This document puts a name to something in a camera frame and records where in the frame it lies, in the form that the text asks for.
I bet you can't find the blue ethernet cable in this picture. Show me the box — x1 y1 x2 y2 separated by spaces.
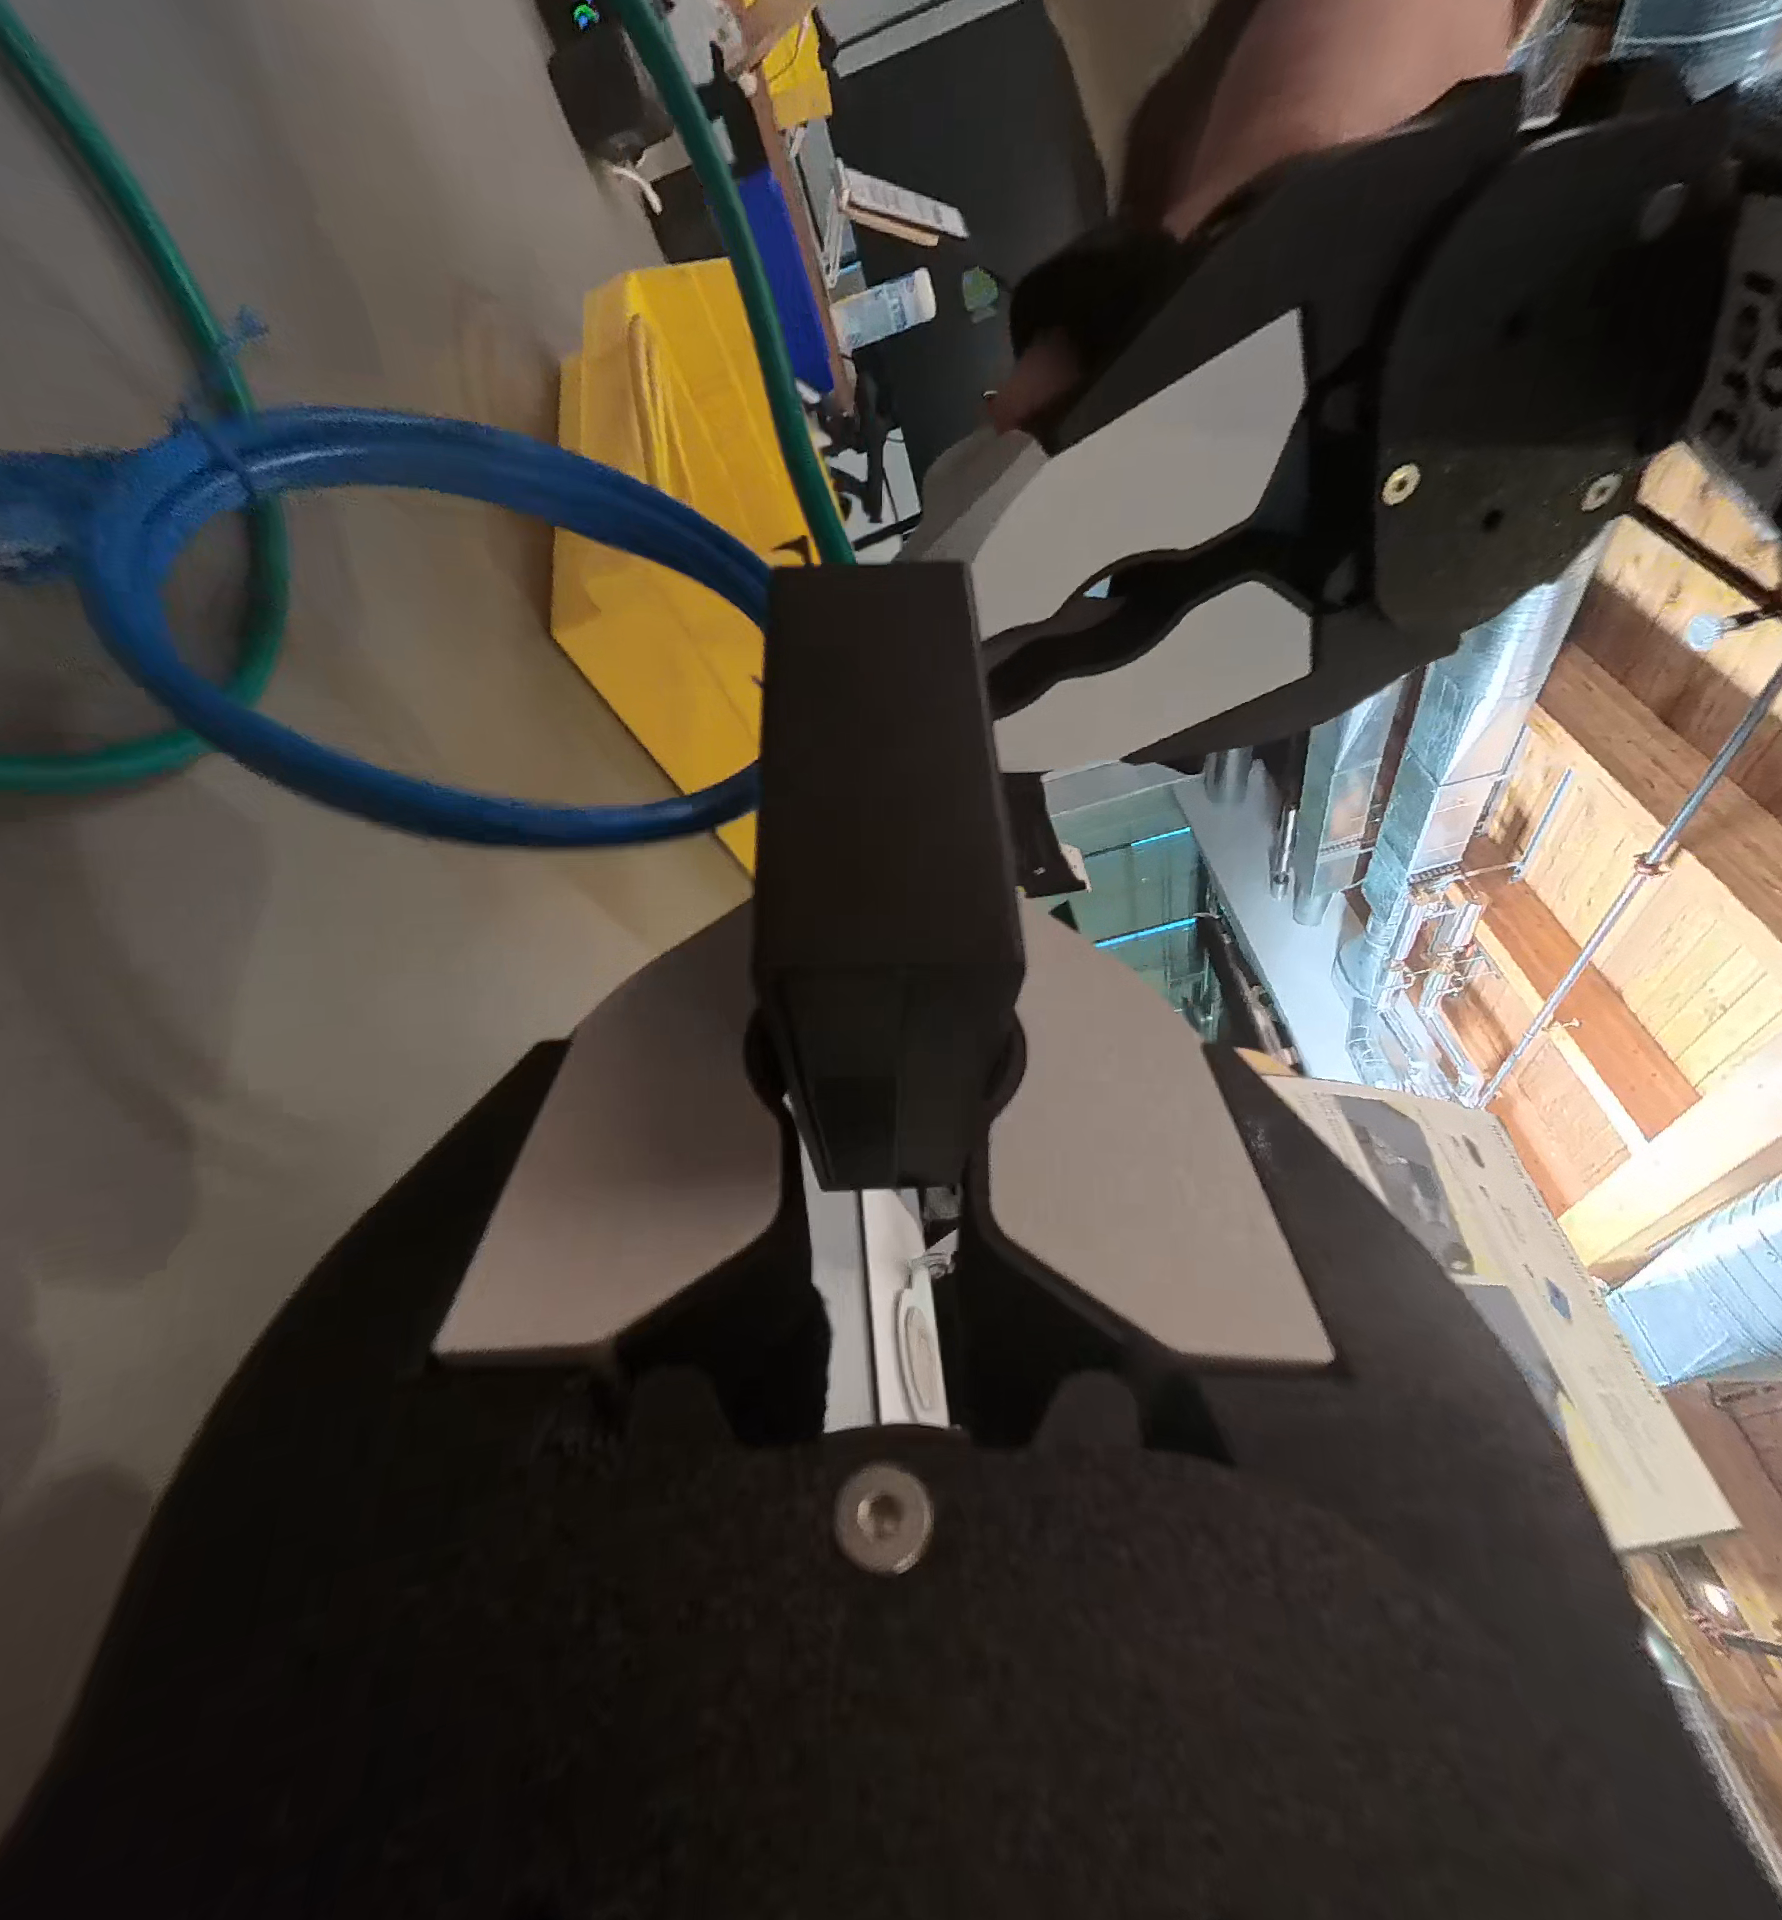
0 405 775 847

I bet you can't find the white wipes canister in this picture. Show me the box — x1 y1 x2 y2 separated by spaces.
844 269 935 358

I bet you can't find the printed instruction sheet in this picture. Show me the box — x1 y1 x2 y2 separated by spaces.
1258 1068 1744 1556

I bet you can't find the white stand base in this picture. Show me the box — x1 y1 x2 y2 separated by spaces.
806 1185 969 1434

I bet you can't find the ribbed silver duct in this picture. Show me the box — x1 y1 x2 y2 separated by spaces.
1604 1138 1782 1383

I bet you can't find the blue plastic bin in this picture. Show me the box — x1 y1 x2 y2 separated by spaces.
734 165 837 394

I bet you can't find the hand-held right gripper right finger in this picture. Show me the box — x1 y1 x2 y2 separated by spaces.
962 911 1340 1451

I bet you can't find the white document stand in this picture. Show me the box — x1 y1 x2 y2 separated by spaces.
836 155 971 244

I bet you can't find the black ethernet switch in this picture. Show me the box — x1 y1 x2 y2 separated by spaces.
752 563 1029 1193

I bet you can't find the green ethernet cable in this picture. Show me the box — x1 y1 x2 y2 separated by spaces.
0 0 855 797

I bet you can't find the large silver air duct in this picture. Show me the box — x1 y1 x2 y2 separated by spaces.
1326 576 1583 960

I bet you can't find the person's left hand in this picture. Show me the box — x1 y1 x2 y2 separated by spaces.
985 0 1525 439

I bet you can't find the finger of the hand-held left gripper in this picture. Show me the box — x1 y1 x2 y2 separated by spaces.
985 575 1317 772
916 304 1312 646

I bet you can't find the yellow plastic bin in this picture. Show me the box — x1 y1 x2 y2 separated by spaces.
748 0 836 130
551 259 848 878

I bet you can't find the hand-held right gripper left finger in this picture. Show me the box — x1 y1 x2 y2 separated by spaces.
430 908 817 1447

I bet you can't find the black television screen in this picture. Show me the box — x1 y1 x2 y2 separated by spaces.
816 0 1120 497

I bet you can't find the small black box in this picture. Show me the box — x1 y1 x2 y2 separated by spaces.
551 26 677 162

